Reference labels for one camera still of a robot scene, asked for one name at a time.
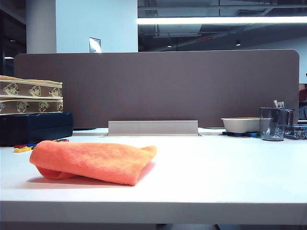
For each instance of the orange microfibre cloth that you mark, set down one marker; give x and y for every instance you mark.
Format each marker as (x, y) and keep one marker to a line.
(96, 160)

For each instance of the brown desk partition panel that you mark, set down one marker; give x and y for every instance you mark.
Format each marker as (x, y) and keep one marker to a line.
(168, 83)

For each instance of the beige paper bowl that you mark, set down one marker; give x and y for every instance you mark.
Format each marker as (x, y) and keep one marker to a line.
(239, 124)

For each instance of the blue mat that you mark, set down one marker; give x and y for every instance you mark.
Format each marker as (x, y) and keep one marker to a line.
(239, 134)

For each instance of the red ceiling sign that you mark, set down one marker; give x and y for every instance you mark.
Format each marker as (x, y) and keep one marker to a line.
(204, 39)

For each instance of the paper sign on pillar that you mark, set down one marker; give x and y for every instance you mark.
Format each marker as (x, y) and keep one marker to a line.
(94, 44)

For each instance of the black ceiling spot lamp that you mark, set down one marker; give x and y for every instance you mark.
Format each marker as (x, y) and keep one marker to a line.
(238, 43)

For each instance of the white ceiling light strip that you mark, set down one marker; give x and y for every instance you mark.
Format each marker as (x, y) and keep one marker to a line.
(216, 20)

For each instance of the dark blue case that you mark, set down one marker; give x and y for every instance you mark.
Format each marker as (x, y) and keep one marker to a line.
(36, 129)

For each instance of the clear blue-tinted plastic cup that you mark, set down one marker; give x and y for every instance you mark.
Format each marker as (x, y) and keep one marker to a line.
(272, 127)

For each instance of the brown cartoon print cushion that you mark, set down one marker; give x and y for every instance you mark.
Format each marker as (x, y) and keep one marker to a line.
(28, 106)

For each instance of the stacked patterned boxes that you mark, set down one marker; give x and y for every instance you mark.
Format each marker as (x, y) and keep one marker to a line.
(28, 89)

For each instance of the clear acrylic box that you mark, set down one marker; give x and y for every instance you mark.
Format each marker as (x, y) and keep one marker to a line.
(297, 133)

